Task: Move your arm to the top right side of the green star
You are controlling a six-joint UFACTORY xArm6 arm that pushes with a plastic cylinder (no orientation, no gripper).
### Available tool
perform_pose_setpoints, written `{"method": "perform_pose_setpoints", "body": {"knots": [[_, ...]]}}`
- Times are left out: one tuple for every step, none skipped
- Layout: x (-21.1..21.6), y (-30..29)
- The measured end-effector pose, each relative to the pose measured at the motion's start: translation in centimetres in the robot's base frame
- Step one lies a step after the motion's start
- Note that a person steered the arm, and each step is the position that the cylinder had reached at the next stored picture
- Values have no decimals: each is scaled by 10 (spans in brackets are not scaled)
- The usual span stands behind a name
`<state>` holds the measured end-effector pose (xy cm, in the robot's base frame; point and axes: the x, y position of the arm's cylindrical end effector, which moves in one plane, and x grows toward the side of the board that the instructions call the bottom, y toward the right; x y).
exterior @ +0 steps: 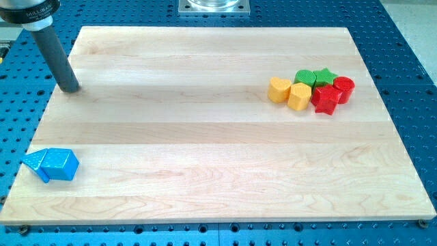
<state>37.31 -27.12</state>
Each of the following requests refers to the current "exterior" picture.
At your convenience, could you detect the red star block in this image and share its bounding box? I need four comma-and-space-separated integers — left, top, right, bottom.
311, 85, 343, 115

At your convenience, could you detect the green star block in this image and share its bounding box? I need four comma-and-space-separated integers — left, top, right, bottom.
313, 68, 339, 89

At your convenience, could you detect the light wooden board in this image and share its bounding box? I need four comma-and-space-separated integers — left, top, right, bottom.
1, 26, 436, 225

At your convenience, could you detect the yellow heart block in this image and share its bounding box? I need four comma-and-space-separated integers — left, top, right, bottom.
268, 77, 292, 103

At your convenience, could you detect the yellow pentagon block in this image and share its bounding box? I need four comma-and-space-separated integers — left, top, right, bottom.
287, 83, 312, 111

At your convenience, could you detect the green cylinder block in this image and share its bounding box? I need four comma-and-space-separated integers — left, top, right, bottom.
294, 70, 316, 87

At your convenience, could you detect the red cylinder block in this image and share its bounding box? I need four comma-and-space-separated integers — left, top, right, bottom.
333, 77, 355, 104

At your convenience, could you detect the blue cube block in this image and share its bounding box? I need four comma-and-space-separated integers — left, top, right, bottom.
41, 148, 79, 181

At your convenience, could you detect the blue triangle block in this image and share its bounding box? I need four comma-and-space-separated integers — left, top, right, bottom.
21, 148, 50, 183

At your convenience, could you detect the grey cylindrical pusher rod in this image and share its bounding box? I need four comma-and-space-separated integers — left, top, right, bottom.
31, 26, 80, 93

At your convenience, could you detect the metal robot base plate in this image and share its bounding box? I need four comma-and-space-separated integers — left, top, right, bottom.
178, 0, 251, 16

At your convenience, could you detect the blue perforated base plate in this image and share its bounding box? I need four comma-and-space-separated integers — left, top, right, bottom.
1, 0, 436, 245

